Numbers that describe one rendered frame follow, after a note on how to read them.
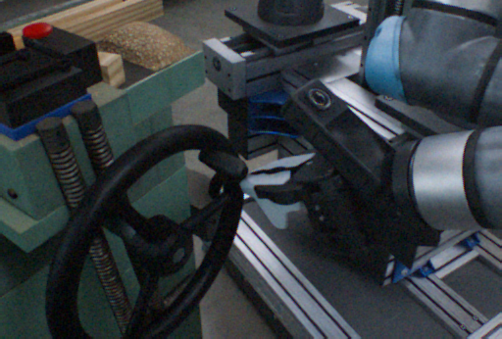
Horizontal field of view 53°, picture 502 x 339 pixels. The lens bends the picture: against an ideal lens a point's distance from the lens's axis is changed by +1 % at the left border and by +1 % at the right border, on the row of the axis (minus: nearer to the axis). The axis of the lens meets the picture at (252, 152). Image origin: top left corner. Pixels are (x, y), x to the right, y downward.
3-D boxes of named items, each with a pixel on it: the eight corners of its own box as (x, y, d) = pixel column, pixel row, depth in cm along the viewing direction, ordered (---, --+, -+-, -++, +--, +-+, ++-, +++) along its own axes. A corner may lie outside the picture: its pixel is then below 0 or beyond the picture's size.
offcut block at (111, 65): (105, 76, 70) (99, 51, 68) (125, 80, 69) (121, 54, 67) (90, 89, 67) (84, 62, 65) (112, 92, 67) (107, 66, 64)
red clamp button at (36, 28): (34, 42, 52) (31, 33, 51) (18, 35, 53) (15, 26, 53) (59, 33, 54) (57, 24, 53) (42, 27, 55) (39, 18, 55)
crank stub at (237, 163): (246, 184, 53) (234, 184, 51) (205, 165, 56) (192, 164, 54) (254, 163, 53) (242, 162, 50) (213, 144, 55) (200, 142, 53)
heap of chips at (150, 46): (155, 71, 72) (152, 47, 70) (92, 47, 78) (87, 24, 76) (196, 50, 78) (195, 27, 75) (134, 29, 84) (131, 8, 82)
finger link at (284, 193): (250, 207, 49) (321, 204, 43) (243, 194, 48) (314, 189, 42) (276, 182, 52) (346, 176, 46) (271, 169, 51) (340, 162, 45)
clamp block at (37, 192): (33, 224, 51) (8, 153, 45) (-37, 175, 57) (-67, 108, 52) (142, 155, 60) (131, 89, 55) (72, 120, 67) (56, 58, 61)
